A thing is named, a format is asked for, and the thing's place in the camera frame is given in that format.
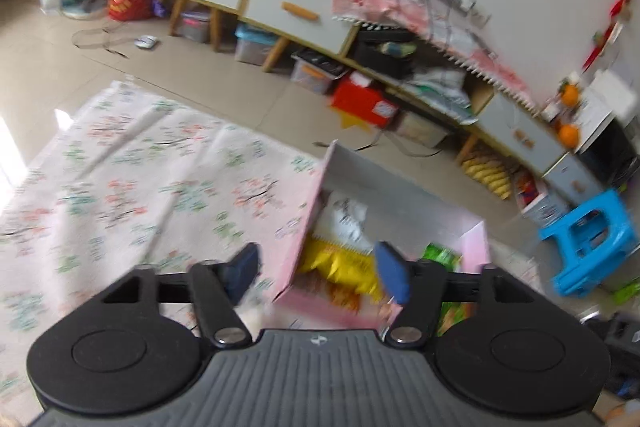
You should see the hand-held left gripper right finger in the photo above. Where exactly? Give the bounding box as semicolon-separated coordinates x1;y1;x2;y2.
375;241;576;349

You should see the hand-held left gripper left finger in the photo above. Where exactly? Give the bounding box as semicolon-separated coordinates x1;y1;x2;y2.
65;243;262;350

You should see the green snack bag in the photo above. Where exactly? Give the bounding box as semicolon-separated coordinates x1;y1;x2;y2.
422;243;477;339

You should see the yellow snack packet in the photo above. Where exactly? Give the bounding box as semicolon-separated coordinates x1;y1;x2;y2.
299;238;383;299

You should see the white printed snack packet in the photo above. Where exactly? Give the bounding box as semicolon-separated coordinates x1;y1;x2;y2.
317;193;382;255

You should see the pink cardboard box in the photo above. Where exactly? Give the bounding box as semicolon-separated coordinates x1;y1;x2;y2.
270;141;493;334

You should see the yellow egg tray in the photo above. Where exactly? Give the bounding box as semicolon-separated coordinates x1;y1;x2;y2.
459;146;517;201

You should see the yellow star floor sticker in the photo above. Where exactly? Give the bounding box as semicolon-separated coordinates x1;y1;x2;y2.
339;109;382;134

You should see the floral printed mat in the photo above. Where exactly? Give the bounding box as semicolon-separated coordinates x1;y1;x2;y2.
0;79;546;427

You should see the white carton with blue print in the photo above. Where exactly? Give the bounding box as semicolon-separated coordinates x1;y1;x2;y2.
517;167;571;226

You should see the red cardboard box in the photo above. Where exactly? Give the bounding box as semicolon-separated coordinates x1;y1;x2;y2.
329;74;401;128

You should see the stack of papers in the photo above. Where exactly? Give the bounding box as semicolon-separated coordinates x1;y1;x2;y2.
399;66;482;126

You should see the blue plastic stool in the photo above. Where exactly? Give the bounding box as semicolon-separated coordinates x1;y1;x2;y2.
538;189;637;299

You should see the black storage box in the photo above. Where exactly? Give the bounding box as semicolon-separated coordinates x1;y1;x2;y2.
352;27;419;80

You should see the blue lidded storage box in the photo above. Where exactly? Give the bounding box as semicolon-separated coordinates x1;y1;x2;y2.
234;26;279;67

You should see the dark grey box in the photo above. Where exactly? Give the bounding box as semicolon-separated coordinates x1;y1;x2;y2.
580;312;640;403

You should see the small clear storage box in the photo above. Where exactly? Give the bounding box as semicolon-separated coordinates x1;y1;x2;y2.
179;9;211;44

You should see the white microwave oven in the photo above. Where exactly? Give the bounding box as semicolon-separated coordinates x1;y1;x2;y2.
575;107;640;194

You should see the pink printed cloth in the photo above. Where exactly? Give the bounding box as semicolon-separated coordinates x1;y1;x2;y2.
332;0;542;114

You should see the white foam box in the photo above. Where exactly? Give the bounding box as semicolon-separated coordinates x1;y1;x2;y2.
581;69;637;128

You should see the grey blue sneaker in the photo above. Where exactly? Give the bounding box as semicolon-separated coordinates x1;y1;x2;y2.
61;0;109;19

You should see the black floor cable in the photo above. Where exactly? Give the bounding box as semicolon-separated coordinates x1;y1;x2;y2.
71;24;132;58

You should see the red wall decoration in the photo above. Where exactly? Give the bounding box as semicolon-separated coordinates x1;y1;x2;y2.
581;0;640;74

